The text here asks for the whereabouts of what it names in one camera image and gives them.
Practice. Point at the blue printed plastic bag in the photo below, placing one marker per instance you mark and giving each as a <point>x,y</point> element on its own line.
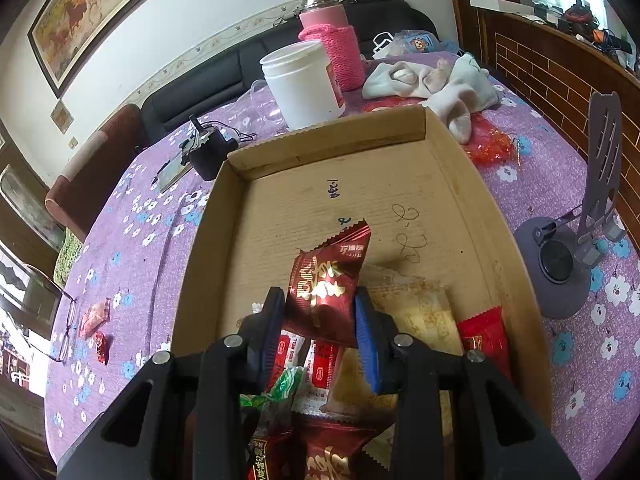
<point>415,42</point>

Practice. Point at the white plastic jar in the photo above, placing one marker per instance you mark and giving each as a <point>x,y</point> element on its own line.
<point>305,90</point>

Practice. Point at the pale cracker packet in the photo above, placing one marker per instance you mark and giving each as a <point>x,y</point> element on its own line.
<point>360,382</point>

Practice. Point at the white sock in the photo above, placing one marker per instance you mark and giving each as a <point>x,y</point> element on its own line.
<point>465,95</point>

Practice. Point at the purple-framed eyeglasses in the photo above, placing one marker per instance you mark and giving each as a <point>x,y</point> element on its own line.
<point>60,347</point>

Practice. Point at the black clothing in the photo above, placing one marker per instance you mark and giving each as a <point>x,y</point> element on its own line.
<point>385,5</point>

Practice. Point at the plain red snack packet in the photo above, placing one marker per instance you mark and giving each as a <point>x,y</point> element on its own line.
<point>485,340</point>

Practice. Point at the grey-white sock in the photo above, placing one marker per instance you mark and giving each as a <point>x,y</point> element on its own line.
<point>395,82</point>

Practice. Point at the dark red shiny snack packet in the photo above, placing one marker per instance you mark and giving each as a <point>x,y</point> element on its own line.
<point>325,285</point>

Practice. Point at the small framed wall notice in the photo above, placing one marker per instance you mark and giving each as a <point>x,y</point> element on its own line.
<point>62,116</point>

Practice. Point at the green patterned cloth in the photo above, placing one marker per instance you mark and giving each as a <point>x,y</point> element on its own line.
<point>67,260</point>

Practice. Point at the red plastic wrapper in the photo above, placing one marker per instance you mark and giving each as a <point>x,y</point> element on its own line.
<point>492,142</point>

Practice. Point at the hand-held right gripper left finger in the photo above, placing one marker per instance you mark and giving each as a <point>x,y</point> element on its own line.
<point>272,330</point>

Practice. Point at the shallow cardboard box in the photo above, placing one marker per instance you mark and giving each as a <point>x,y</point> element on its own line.
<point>325,210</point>

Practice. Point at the grey phone stand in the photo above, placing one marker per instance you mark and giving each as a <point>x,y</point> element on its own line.
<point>560,265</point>

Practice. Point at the brown armchair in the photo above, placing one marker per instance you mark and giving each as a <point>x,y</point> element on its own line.
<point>95,170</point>

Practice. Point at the wooden partition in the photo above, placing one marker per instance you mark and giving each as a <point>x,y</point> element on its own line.
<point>540,70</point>

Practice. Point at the black cup with gadget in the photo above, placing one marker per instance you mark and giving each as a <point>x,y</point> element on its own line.
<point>210,157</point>

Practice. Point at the red packet with black label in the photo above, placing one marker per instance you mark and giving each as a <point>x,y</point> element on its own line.
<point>267,460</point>

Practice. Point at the thermos with pink knit sleeve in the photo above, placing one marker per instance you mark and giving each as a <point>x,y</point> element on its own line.
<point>335,45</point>

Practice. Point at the white red sachet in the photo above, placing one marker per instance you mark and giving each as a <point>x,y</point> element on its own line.
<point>320,365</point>
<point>283,355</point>

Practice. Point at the black leather sofa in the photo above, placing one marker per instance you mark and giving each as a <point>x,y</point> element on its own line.
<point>200,85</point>

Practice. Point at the black pen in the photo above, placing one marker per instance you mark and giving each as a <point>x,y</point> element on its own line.
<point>161,172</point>

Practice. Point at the red black tool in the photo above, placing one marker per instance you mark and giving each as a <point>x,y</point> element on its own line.
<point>580,14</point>

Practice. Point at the green snack packet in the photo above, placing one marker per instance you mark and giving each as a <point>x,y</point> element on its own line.
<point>280,387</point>

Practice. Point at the large framed painting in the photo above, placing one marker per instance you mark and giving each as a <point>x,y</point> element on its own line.
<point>95,15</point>

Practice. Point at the red cartoon candy packet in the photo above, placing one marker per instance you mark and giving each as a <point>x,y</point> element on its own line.
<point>101,347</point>

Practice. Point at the clear plastic cup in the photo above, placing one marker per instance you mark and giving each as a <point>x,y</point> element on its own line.
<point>265,105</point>

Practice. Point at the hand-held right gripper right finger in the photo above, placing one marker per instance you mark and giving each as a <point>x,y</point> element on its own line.
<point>367,347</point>

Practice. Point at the wooden glass door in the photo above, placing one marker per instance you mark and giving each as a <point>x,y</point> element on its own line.
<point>25,290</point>

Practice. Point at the pink biscuit packet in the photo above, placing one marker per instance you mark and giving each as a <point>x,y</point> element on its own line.
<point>95,317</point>

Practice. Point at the wall socket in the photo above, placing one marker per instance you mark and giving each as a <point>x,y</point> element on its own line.
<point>73,142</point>

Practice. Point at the white flat box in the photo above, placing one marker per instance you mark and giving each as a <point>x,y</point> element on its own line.
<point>502,5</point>

